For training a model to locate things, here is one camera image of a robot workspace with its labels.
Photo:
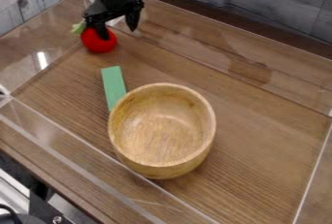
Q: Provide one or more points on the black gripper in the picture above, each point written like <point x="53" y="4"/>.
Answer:
<point x="103" y="11"/>

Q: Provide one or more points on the red felt fruit green stem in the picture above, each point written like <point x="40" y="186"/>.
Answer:
<point x="91" y="41"/>

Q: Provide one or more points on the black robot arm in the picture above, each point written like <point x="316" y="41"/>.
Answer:
<point x="105" y="10"/>

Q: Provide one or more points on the green flat strip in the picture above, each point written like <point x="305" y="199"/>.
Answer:
<point x="113" y="85"/>

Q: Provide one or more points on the round wooden bowl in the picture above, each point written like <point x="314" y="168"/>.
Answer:
<point x="162" y="128"/>

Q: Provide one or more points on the clear acrylic tray walls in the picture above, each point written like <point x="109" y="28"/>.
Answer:
<point x="267" y="172"/>

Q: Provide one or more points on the black table leg bracket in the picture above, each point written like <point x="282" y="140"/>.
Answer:
<point x="42" y="211"/>

